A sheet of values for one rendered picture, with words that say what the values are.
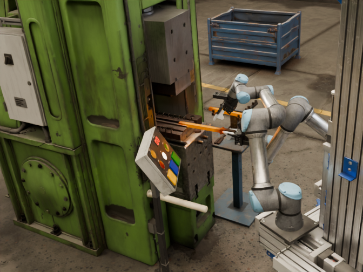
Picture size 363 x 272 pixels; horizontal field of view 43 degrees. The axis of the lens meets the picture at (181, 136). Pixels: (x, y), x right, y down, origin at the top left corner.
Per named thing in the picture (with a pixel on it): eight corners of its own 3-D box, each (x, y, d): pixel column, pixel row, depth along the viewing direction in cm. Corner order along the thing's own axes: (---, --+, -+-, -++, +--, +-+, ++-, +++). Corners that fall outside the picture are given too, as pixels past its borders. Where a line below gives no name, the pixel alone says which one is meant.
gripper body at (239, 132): (233, 144, 304) (250, 148, 298) (233, 133, 300) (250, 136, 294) (238, 139, 310) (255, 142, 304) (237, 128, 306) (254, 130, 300)
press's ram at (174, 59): (199, 64, 319) (195, 6, 301) (170, 85, 291) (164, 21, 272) (149, 59, 340) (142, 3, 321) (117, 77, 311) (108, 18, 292)
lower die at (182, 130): (194, 130, 331) (194, 120, 327) (180, 143, 316) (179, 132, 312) (146, 121, 351) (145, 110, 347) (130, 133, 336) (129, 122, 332)
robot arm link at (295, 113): (305, 118, 257) (266, 178, 286) (308, 110, 266) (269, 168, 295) (287, 108, 258) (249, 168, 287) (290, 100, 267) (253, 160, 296)
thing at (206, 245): (240, 224, 376) (240, 223, 376) (207, 272, 333) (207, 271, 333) (197, 212, 395) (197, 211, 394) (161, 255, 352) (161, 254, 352)
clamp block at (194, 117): (202, 123, 340) (202, 115, 337) (197, 128, 333) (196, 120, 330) (188, 120, 345) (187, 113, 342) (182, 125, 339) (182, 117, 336)
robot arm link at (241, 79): (239, 80, 277) (236, 71, 283) (231, 93, 284) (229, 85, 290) (250, 82, 280) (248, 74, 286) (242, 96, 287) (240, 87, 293)
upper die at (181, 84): (190, 84, 314) (189, 71, 309) (175, 95, 299) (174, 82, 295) (140, 77, 334) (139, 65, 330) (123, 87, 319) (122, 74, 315)
